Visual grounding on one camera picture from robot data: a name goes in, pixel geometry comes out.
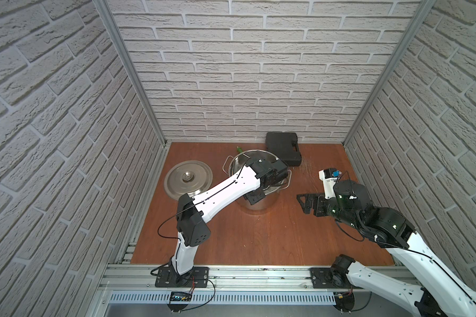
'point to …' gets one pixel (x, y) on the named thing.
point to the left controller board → (179, 296)
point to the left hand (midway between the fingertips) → (241, 187)
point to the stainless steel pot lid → (187, 177)
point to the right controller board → (344, 302)
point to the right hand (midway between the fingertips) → (310, 195)
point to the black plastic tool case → (285, 145)
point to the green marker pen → (240, 150)
